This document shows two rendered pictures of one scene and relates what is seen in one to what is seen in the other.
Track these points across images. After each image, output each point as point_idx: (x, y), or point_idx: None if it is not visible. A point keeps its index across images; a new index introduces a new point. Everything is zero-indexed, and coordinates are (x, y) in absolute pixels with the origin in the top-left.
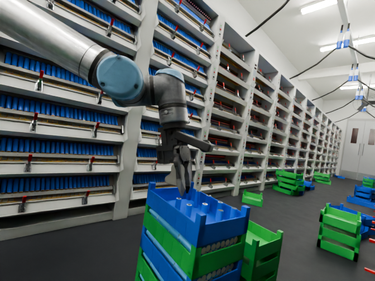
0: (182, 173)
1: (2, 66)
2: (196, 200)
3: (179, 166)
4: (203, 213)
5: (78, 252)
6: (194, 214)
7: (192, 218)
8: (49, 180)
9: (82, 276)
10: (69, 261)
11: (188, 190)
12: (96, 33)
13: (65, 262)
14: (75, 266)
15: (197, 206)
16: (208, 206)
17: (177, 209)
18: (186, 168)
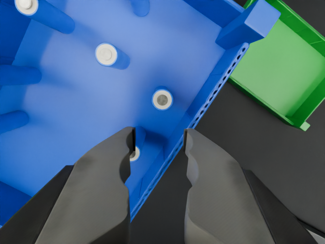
0: (223, 189)
1: None
2: (10, 123)
3: (286, 236)
4: (257, 12)
5: (131, 242)
6: (81, 99)
7: (111, 95)
8: None
9: (156, 208)
10: (148, 236)
11: (135, 129)
12: None
13: (153, 238)
14: (150, 225)
15: (20, 113)
16: (19, 67)
17: (194, 124)
18: (128, 217)
